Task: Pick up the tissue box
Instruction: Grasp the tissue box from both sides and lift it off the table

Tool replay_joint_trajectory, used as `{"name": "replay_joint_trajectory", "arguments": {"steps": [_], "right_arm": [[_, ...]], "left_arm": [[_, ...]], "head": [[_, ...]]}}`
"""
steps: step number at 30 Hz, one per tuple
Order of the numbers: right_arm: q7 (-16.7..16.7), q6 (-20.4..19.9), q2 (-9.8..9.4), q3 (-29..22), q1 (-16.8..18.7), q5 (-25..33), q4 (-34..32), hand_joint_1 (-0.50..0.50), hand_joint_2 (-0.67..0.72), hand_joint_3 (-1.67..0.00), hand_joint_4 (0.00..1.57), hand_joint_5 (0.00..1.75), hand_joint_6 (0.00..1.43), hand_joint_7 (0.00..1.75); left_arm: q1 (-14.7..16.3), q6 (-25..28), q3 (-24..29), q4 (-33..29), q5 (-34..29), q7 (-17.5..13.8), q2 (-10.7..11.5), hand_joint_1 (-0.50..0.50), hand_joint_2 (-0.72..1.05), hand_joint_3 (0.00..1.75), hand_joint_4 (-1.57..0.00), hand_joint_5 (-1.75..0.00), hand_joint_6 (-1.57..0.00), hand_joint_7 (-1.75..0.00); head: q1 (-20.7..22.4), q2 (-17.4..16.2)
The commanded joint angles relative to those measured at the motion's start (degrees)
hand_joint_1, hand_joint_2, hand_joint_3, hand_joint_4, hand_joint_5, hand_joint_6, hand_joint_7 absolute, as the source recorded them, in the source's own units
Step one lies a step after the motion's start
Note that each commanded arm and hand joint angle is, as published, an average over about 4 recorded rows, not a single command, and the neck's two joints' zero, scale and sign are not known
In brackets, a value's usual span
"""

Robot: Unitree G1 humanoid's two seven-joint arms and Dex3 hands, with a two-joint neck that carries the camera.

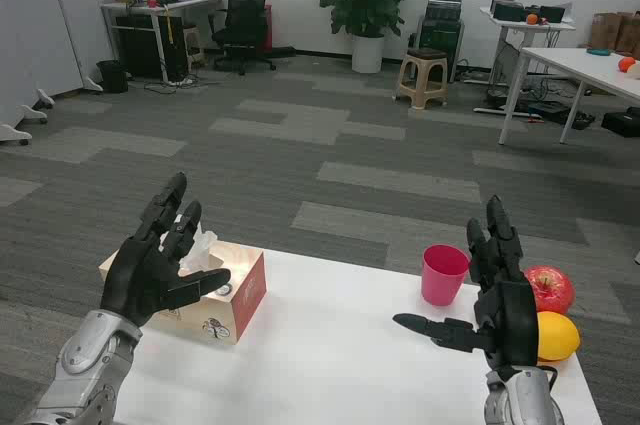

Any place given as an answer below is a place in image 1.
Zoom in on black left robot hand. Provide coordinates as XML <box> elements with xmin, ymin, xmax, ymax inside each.
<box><xmin>99</xmin><ymin>171</ymin><xmax>232</xmax><ymax>329</ymax></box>

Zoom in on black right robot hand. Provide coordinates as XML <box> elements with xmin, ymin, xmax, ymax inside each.
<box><xmin>392</xmin><ymin>194</ymin><xmax>540</xmax><ymax>371</ymax></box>

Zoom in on beige tissue box red sides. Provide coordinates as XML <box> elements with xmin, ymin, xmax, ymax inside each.
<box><xmin>98</xmin><ymin>217</ymin><xmax>268</xmax><ymax>346</ymax></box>

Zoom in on black flat box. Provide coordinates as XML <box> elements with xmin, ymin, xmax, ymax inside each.
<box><xmin>527</xmin><ymin>102</ymin><xmax>596</xmax><ymax>130</ymax></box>

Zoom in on red apple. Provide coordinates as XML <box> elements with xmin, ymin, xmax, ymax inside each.
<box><xmin>523</xmin><ymin>265</ymin><xmax>576</xmax><ymax>316</ymax></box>

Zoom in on yellow lemon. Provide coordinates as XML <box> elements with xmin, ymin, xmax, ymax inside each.
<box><xmin>535</xmin><ymin>310</ymin><xmax>582</xmax><ymax>362</ymax></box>

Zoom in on pink plastic cup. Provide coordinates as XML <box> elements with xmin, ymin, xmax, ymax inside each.
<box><xmin>420</xmin><ymin>243</ymin><xmax>471</xmax><ymax>307</ymax></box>

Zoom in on black trash bin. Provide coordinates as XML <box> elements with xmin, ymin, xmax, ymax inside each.
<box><xmin>95</xmin><ymin>59</ymin><xmax>130</xmax><ymax>94</ymax></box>

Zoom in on black case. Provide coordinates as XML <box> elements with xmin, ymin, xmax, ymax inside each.
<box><xmin>601</xmin><ymin>107</ymin><xmax>640</xmax><ymax>139</ymax></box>

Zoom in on black cabinet under desk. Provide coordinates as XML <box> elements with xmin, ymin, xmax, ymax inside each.
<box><xmin>114</xmin><ymin>14</ymin><xmax>189</xmax><ymax>81</ymax></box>

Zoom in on small beige stool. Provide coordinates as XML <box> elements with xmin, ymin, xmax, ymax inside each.
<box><xmin>182</xmin><ymin>23</ymin><xmax>206</xmax><ymax>66</ymax></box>

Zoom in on long white table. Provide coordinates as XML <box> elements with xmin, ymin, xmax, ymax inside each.
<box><xmin>498</xmin><ymin>47</ymin><xmax>640</xmax><ymax>145</ymax></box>

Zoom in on beige plastic stool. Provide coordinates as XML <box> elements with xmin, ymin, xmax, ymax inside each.
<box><xmin>394</xmin><ymin>47</ymin><xmax>450</xmax><ymax>110</ymax></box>

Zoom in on black equipment rack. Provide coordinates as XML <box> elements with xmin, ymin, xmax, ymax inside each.
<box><xmin>417</xmin><ymin>0</ymin><xmax>465</xmax><ymax>84</ymax></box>

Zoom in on black office chair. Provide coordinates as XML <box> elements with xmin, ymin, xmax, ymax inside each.
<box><xmin>208</xmin><ymin>0</ymin><xmax>278</xmax><ymax>77</ymax></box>

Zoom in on brown paper bag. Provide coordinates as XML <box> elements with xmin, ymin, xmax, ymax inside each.
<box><xmin>589</xmin><ymin>12</ymin><xmax>624</xmax><ymax>51</ymax></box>
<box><xmin>615</xmin><ymin>12</ymin><xmax>640</xmax><ymax>57</ymax></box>

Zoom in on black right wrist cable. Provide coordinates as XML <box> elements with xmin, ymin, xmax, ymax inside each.
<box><xmin>534</xmin><ymin>365</ymin><xmax>559</xmax><ymax>394</ymax></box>

